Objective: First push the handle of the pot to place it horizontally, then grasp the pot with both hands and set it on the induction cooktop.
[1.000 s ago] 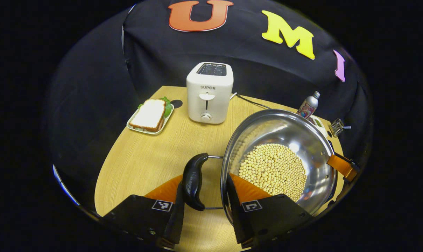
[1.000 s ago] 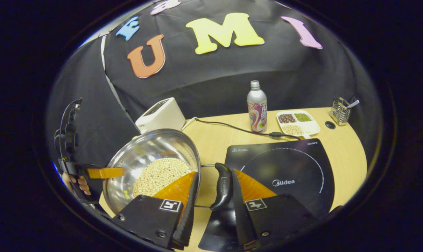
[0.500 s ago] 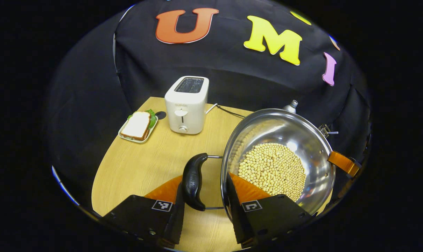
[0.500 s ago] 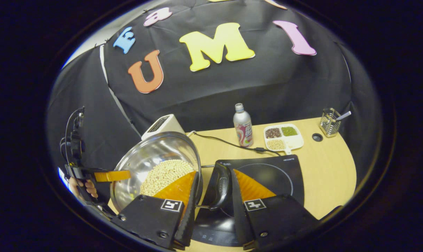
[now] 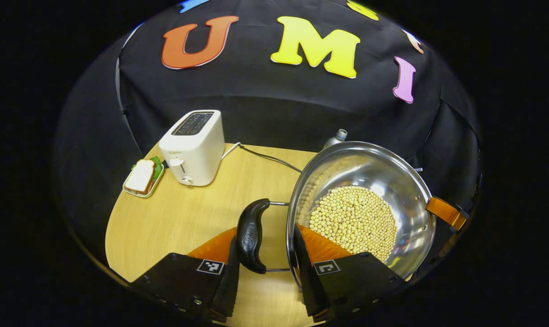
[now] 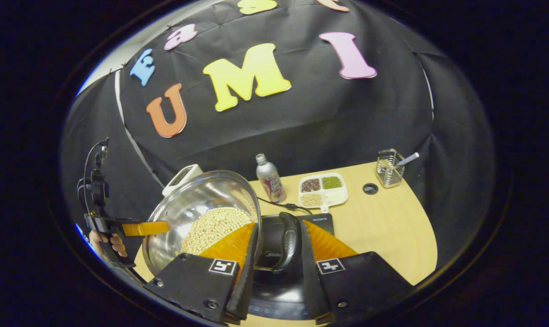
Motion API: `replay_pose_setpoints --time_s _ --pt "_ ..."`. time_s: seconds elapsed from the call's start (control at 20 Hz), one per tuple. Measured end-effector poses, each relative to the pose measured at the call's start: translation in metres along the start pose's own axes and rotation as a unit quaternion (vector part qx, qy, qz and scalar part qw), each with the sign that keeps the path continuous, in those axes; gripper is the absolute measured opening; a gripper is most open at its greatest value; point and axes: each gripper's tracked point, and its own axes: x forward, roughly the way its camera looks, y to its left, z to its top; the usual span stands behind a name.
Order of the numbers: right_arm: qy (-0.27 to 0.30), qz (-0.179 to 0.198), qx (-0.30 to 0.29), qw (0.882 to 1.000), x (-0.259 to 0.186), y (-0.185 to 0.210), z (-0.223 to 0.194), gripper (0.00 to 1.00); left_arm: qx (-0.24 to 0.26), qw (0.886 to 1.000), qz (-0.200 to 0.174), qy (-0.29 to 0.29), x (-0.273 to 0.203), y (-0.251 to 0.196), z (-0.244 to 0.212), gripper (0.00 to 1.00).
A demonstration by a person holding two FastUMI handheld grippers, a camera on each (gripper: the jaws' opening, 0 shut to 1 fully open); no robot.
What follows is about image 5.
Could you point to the pile of soybeans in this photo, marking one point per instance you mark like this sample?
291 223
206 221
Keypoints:
356 218

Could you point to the silver bottle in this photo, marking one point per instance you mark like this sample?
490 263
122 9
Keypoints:
335 140

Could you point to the small sandwich tray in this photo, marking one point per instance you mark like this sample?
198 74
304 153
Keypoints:
151 190

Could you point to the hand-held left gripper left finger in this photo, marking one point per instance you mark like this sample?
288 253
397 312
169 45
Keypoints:
229 290

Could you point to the toast sandwich with lettuce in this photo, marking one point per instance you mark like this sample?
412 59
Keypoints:
140 176

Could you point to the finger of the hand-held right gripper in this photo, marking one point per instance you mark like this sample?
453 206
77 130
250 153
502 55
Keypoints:
442 211

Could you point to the white toaster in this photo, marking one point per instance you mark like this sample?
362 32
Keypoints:
197 150

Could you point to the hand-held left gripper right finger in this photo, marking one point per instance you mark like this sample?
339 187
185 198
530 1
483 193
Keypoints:
304 272

